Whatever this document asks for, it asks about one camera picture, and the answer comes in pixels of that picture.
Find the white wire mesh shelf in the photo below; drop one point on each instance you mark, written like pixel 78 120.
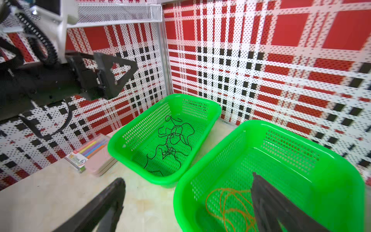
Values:
pixel 105 14

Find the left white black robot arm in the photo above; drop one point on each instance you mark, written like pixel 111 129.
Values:
pixel 59 73

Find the left green plastic basket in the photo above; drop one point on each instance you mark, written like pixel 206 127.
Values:
pixel 162 142

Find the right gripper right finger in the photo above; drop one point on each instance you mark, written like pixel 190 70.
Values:
pixel 274 211

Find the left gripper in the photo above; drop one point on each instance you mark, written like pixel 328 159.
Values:
pixel 107 81

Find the middle green plastic basket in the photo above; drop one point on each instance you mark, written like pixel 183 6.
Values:
pixel 215 194

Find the green plastic basket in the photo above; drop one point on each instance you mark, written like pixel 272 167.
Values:
pixel 215 194
pixel 162 142

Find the colourful marker box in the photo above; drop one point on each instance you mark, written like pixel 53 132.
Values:
pixel 92 157

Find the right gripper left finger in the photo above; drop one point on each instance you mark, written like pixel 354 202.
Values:
pixel 101 213

